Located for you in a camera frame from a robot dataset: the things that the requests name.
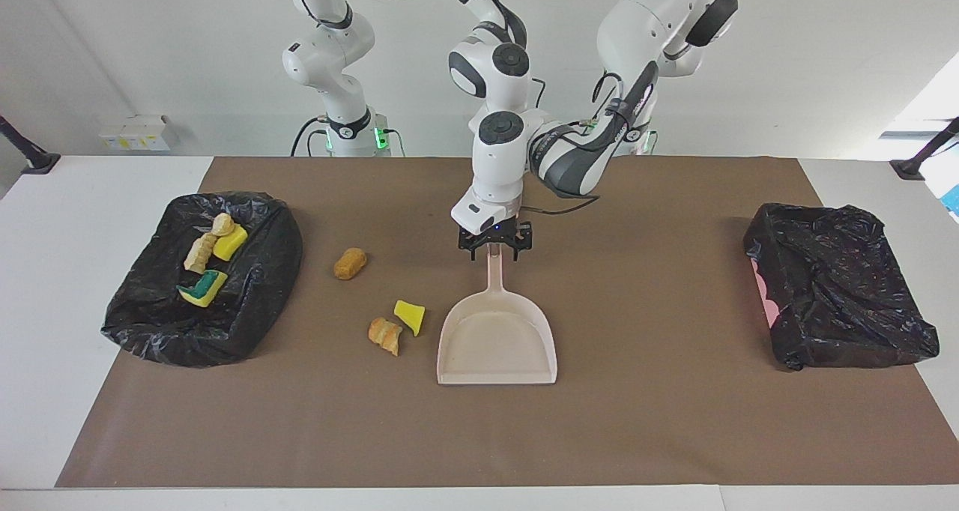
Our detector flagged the green yellow sponge piece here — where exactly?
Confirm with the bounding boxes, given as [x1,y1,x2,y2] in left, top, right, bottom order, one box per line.
[177,270,229,309]
[213,224,249,262]

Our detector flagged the pale croissant piece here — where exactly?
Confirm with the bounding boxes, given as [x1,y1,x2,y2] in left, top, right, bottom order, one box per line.
[184,234,220,275]

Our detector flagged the white wall socket box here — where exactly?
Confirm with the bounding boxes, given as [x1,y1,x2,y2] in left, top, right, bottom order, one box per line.
[99,115,172,152]

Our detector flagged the brown croquette bread piece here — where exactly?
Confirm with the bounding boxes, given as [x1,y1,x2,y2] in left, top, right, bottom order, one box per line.
[333,247,369,281]

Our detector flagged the pink plastic bin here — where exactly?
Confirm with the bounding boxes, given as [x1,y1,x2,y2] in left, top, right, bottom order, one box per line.
[751,260,780,328]

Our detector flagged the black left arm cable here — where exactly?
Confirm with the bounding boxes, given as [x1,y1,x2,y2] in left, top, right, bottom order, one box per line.
[517,69,660,217]

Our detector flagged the brown paper table mat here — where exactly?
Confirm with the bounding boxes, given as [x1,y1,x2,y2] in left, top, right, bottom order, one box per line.
[55,157,959,489]

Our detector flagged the beige plastic dustpan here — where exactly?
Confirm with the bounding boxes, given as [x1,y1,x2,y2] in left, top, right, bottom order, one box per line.
[437,243,559,386]

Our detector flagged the plain yellow sponge piece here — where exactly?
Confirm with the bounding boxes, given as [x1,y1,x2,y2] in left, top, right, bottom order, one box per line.
[394,300,426,337]

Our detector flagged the black base cable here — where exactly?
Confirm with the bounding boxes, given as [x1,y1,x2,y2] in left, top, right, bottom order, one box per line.
[291,118,330,157]

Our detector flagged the black trash bag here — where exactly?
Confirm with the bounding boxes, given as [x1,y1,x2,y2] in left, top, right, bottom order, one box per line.
[742,202,940,372]
[100,191,304,368]

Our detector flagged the black stand foot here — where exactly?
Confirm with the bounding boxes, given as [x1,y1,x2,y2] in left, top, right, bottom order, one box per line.
[890,117,959,181]
[0,114,61,175]

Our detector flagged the orange croissant piece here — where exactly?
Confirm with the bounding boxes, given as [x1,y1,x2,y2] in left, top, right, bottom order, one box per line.
[368,317,404,357]

